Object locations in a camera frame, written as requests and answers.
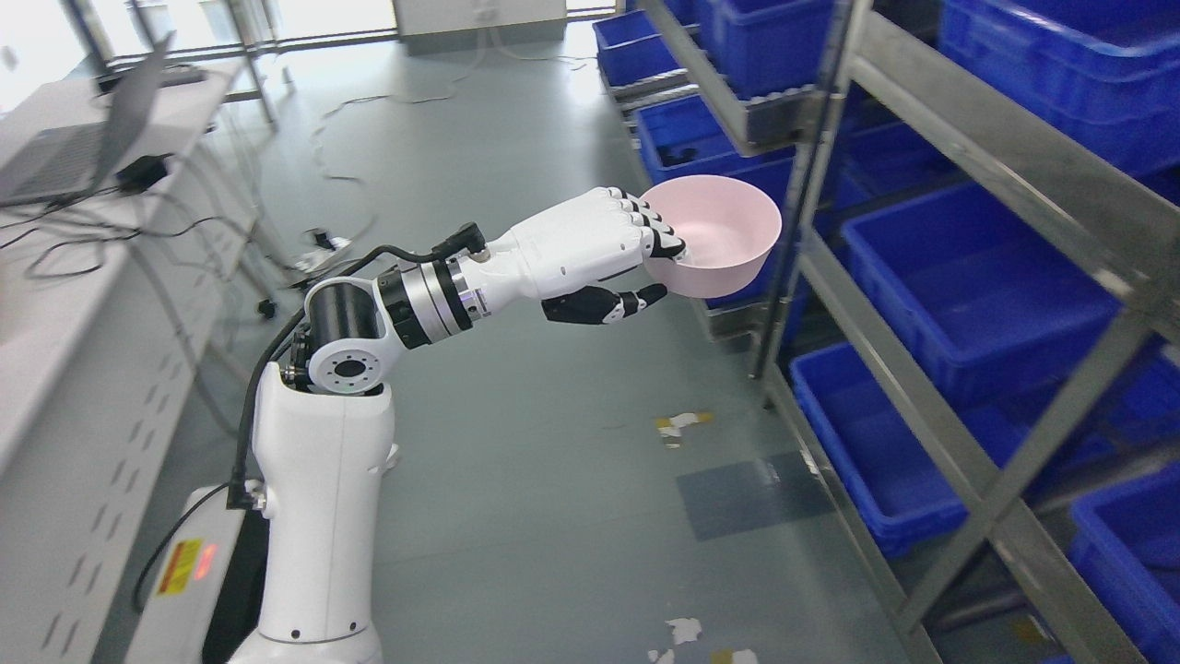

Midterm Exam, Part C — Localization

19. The pink plastic bowl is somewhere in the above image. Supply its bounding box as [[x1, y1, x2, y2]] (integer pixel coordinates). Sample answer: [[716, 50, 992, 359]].
[[641, 175, 784, 300]]

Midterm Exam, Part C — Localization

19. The grey laptop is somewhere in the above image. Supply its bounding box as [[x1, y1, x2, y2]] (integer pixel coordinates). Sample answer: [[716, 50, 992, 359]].
[[1, 29, 173, 208]]

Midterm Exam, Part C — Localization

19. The black power adapter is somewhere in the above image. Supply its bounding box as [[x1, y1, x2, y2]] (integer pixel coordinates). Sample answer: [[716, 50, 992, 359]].
[[114, 152, 173, 195]]

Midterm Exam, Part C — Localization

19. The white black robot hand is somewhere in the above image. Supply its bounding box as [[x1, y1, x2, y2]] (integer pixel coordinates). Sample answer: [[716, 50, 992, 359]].
[[458, 186, 686, 326]]

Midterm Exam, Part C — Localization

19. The white desk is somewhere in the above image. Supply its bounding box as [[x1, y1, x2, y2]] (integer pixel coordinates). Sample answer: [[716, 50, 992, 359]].
[[1, 63, 254, 663]]

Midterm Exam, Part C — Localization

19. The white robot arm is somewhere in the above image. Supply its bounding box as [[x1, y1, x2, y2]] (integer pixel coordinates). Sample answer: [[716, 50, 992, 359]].
[[229, 223, 489, 663]]

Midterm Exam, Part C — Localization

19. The steel shelf rack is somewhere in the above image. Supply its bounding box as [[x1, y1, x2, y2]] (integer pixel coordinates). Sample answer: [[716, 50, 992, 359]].
[[642, 1, 1176, 663]]

